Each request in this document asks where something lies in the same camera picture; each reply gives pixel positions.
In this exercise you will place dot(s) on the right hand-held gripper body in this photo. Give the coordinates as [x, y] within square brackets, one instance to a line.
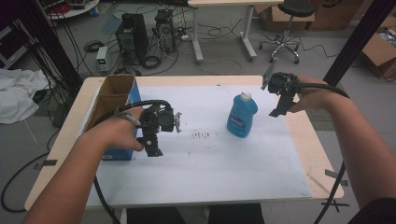
[283, 83]

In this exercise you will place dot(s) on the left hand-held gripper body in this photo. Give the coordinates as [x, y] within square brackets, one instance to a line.
[162, 119]

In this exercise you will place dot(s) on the blue bottle with white cap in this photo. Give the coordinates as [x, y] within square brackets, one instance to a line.
[241, 116]

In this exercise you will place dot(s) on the cardboard box blue sides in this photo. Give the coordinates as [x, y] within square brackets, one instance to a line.
[115, 88]

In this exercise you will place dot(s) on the person's left hand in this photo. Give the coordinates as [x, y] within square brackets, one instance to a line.
[118, 133]

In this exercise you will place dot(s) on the white table mat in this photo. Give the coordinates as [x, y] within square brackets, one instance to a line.
[202, 171]

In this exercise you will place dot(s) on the small brown cardboard box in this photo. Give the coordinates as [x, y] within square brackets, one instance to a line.
[280, 18]

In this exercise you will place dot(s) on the black swivel stool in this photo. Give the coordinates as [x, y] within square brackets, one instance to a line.
[295, 9]

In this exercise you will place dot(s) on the white power strip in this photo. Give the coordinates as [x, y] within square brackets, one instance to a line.
[185, 38]

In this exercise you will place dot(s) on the grey bench power supply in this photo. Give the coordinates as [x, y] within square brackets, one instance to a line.
[101, 59]

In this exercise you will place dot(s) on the closed brown cardboard box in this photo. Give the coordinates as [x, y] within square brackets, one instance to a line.
[336, 15]

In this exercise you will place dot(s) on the black metal stand beam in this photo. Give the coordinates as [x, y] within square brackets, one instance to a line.
[358, 40]

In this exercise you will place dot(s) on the large black computer tower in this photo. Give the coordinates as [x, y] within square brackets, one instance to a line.
[134, 37]

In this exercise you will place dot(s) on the black tape strip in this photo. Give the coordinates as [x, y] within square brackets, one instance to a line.
[46, 164]
[336, 177]

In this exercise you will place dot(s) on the white-legged desk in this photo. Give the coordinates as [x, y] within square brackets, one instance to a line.
[197, 37]

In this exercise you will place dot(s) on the small black computer tower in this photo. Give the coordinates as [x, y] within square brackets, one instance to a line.
[165, 29]

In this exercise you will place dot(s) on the open brown cardboard box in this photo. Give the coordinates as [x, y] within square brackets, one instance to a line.
[379, 53]

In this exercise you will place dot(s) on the black tape cross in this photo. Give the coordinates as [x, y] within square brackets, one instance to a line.
[335, 205]

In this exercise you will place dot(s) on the round white table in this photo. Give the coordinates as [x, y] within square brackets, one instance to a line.
[77, 11]

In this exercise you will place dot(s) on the person's dark sleeve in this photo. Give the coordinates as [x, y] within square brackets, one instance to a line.
[376, 213]

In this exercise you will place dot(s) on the white cloth heap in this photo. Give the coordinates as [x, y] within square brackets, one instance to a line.
[18, 93]

